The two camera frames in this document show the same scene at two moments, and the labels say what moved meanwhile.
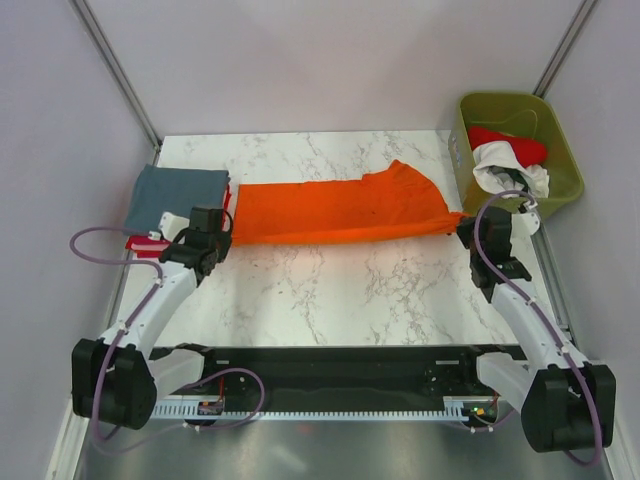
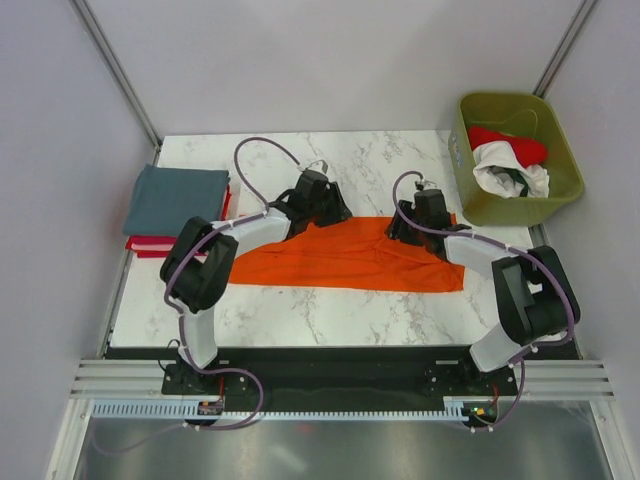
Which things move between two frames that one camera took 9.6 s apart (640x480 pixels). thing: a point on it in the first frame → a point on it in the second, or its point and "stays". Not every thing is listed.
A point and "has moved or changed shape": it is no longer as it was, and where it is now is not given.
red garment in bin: (529, 151) stays
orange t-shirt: (388, 202) has moved or changed shape
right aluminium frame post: (565, 47) stays
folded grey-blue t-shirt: (158, 190) stays
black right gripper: (464, 227) → (393, 231)
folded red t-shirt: (145, 239) stays
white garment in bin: (498, 170) stays
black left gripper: (224, 242) → (339, 209)
